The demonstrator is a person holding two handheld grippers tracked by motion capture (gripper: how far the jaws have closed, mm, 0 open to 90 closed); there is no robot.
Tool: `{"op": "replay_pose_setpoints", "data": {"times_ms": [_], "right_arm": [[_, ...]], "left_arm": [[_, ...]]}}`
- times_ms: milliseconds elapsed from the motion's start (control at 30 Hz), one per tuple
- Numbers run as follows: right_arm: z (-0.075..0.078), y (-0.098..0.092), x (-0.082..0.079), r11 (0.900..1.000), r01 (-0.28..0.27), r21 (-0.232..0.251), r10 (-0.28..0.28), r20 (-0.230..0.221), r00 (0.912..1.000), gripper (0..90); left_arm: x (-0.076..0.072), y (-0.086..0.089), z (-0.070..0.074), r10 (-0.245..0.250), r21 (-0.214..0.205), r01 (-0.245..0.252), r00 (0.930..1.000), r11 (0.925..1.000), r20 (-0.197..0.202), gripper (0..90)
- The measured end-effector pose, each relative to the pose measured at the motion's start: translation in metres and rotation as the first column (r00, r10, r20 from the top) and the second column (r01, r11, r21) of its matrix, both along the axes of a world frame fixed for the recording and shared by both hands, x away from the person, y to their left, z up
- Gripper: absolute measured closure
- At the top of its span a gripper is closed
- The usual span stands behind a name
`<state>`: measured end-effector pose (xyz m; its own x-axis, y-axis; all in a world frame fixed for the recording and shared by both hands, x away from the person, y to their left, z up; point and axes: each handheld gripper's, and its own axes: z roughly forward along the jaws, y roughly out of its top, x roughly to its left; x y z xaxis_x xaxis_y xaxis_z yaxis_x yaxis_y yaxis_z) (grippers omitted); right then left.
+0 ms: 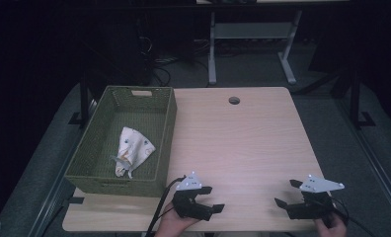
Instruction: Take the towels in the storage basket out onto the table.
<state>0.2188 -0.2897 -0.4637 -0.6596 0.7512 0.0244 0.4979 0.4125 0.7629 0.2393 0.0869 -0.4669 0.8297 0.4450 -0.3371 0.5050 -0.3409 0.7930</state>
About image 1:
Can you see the person's left hand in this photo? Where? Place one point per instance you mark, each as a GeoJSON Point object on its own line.
{"type": "Point", "coordinates": [172, 225]}

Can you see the black metal stand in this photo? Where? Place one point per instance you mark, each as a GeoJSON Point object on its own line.
{"type": "Point", "coordinates": [84, 102]}
{"type": "Point", "coordinates": [355, 98]}

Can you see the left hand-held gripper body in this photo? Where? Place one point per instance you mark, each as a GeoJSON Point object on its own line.
{"type": "Point", "coordinates": [190, 207]}

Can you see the white printed cloth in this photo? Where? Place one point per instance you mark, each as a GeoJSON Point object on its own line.
{"type": "Point", "coordinates": [134, 144]}

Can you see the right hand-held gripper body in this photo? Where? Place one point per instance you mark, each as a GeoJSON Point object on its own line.
{"type": "Point", "coordinates": [312, 205]}

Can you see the white metal desk frame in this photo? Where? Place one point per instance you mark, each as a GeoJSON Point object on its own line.
{"type": "Point", "coordinates": [249, 30]}

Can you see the green woven basket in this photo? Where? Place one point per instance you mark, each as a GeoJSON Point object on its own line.
{"type": "Point", "coordinates": [94, 154]}

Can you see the person's right hand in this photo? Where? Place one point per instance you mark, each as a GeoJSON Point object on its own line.
{"type": "Point", "coordinates": [333, 230]}

